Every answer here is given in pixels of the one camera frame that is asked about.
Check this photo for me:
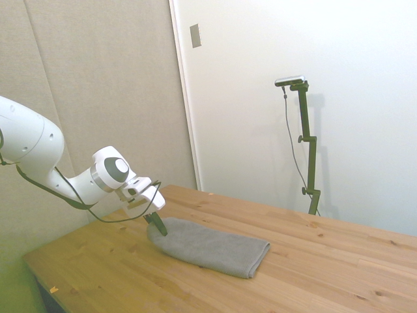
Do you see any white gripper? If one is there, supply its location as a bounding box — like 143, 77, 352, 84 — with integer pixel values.
115, 175, 169, 237

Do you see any grey towel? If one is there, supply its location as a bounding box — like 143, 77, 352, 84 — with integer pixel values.
146, 217, 271, 280

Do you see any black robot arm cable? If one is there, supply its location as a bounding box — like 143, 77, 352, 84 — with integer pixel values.
0, 128, 163, 224

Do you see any white door frame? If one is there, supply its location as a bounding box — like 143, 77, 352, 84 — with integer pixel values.
168, 0, 203, 192

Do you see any black jointed camera stand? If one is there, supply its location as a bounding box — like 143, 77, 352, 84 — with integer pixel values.
289, 81, 322, 216

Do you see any grey wall plate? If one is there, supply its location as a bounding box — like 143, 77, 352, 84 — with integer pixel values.
190, 23, 202, 49

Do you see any grey stereo camera bar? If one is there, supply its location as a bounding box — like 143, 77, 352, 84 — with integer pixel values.
274, 74, 307, 88

